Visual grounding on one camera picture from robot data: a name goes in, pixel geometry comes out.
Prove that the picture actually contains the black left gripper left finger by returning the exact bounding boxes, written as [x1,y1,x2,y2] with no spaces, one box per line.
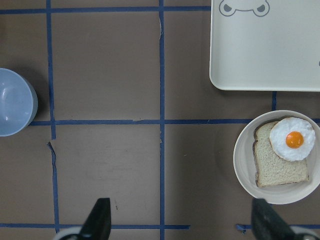
[78,198,112,240]

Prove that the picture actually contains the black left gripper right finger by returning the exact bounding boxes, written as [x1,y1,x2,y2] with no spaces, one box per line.
[251,198,296,240]

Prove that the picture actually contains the cream round plate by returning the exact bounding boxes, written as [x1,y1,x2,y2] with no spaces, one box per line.
[233,110,320,205]

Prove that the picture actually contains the bread slice bottom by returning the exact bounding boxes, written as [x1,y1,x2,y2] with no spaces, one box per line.
[252,121,309,188]

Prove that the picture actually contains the fried egg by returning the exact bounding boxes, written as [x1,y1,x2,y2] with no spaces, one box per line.
[269,117,316,162]

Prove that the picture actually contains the blue bowl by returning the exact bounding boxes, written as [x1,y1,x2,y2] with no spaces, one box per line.
[0,68,38,137]

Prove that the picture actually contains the cream bear tray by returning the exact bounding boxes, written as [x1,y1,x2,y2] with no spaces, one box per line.
[209,0,320,92]

